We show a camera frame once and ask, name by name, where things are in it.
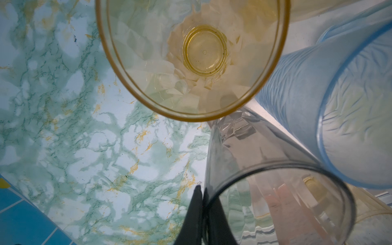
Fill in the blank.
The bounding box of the olive clear small glass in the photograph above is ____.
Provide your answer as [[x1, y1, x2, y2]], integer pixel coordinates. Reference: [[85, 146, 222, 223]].
[[345, 184, 392, 245]]

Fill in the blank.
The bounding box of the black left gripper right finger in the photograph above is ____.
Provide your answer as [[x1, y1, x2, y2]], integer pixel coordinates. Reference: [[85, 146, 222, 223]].
[[203, 189, 237, 245]]

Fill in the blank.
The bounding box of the beige rectangular tray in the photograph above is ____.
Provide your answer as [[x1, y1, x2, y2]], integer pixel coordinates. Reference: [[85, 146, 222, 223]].
[[247, 1, 389, 152]]

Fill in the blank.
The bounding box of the blue clear glass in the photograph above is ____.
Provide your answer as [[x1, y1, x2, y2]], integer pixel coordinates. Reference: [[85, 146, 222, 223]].
[[255, 20, 392, 189]]

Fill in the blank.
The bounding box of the teal clear glass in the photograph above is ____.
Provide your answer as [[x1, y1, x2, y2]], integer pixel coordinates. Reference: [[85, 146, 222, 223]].
[[317, 1, 392, 44]]

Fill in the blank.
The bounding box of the yellow glass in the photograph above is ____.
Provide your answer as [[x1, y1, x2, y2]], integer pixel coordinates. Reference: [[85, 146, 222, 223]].
[[95, 1, 291, 122], [290, 0, 357, 22]]

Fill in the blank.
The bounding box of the dark grey clear glass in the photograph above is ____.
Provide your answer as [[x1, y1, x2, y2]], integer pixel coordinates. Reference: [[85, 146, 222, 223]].
[[205, 108, 356, 245]]

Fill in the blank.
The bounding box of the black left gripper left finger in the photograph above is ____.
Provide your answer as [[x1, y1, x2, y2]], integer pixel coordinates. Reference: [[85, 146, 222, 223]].
[[174, 185, 203, 245]]

